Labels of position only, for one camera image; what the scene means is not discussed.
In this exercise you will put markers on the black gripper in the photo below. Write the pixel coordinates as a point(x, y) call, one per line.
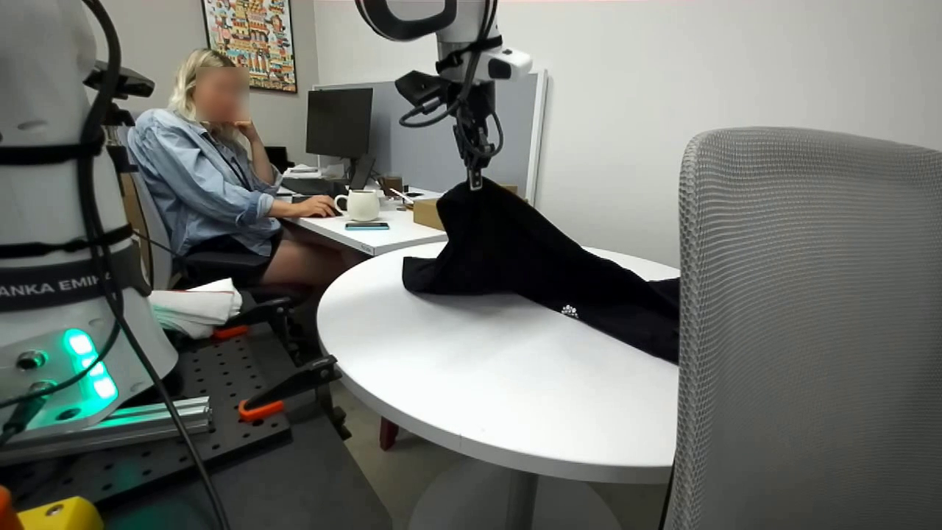
point(477, 120)

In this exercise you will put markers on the black shirt white Mila print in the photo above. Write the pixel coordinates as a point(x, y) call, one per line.
point(511, 246)

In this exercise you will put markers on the seated person blue shirt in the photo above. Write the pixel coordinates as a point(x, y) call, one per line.
point(193, 187)

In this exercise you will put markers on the large plain cardboard box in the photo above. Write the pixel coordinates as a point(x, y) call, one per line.
point(428, 211)

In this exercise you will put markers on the round white cup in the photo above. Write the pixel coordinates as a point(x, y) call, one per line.
point(362, 203)

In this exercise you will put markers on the phone in teal case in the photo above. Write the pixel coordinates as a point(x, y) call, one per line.
point(365, 224)

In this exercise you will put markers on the black computer monitor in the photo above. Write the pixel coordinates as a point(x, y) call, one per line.
point(340, 120)

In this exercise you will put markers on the black orange bar clamp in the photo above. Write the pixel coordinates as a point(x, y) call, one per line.
point(266, 314)
point(296, 385)

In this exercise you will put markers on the red desk leg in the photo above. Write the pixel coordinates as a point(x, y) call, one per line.
point(388, 435)

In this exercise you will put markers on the white crumpled cloth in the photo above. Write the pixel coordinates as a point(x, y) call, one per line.
point(194, 304)

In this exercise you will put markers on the grey office chair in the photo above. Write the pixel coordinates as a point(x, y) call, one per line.
point(812, 343)

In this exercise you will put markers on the yellow plastic object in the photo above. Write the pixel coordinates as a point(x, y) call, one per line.
point(59, 517)

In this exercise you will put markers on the orange object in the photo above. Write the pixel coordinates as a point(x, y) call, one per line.
point(7, 514)

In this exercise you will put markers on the colourful wall poster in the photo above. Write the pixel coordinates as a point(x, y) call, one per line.
point(251, 40)

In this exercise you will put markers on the white table pedestal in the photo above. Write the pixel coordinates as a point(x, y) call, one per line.
point(519, 502)

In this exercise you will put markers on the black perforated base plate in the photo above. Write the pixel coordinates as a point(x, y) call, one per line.
point(209, 379)

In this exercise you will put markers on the aluminium rail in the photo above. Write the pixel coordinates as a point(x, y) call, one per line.
point(147, 418)

